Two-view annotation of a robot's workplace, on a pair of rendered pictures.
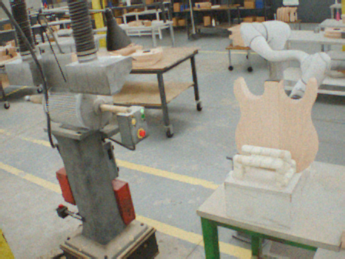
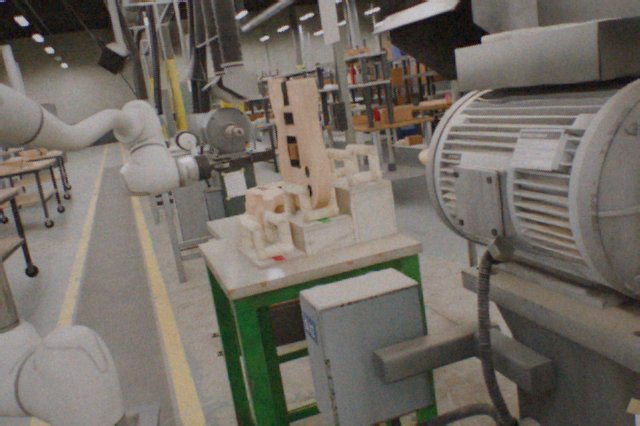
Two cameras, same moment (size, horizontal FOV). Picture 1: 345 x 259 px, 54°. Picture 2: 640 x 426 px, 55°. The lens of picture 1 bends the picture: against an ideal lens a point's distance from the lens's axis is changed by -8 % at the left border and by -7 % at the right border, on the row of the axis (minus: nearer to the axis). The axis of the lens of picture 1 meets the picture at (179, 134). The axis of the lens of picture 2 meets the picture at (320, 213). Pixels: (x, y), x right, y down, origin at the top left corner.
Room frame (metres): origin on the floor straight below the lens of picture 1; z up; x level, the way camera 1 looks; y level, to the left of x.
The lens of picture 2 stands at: (2.82, 0.75, 1.42)
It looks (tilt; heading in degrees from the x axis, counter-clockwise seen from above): 12 degrees down; 216
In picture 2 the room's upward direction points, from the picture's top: 9 degrees counter-clockwise
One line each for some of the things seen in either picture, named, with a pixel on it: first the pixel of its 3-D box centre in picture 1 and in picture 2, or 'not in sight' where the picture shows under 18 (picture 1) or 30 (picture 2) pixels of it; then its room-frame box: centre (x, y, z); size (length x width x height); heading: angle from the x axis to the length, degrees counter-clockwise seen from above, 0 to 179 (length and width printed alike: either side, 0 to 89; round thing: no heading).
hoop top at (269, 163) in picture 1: (258, 162); (361, 149); (1.14, -0.27, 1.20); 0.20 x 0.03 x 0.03; 55
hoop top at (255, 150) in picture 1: (266, 152); (337, 154); (1.20, -0.31, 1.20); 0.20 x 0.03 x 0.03; 55
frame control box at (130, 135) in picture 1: (123, 129); (403, 378); (2.12, 0.35, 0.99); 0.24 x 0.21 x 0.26; 53
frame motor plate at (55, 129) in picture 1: (75, 125); (616, 288); (2.02, 0.62, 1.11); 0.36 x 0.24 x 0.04; 53
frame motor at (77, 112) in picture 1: (78, 103); (568, 178); (1.98, 0.56, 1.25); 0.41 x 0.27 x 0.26; 53
